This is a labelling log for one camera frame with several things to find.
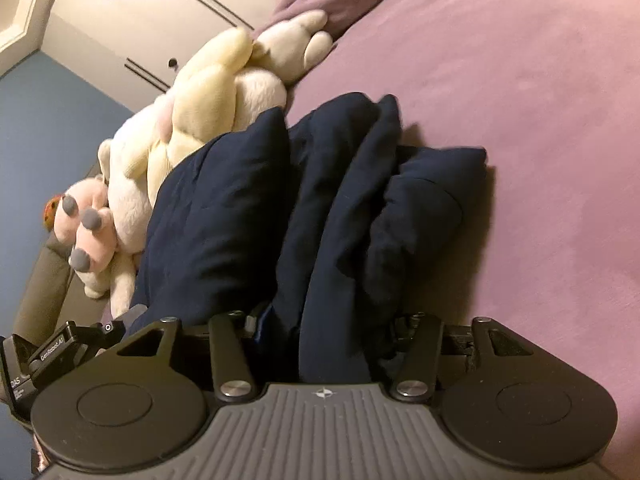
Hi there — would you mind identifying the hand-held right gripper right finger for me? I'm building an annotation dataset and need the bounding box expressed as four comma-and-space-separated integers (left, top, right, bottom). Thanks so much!
390, 312, 532, 403

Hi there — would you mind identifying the red ladybug toy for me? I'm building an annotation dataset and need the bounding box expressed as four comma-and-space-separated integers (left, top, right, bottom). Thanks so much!
44, 195, 65, 233

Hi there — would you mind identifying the white plush toy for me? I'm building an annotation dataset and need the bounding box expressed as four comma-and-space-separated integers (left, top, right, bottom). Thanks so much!
97, 10, 336, 317

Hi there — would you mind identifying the purple bed blanket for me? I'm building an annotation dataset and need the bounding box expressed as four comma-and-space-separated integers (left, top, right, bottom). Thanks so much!
97, 0, 640, 480

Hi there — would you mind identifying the pink plush toy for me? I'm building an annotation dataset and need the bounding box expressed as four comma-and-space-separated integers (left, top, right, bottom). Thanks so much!
52, 177, 122, 301

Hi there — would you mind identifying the navy blue garment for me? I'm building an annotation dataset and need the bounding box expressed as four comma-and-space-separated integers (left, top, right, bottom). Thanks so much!
127, 91, 488, 386

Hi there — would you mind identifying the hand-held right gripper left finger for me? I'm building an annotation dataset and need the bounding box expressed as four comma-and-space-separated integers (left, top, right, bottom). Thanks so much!
116, 310, 267, 404

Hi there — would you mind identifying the white wardrobe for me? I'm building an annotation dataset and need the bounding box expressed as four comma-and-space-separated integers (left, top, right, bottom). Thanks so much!
0, 0, 301, 111

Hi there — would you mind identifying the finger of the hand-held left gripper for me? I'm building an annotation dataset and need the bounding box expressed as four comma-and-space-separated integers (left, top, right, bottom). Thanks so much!
27, 304, 151, 377

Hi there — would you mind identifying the cream plush toy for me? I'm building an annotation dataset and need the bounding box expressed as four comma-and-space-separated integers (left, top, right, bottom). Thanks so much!
148, 27, 254, 196

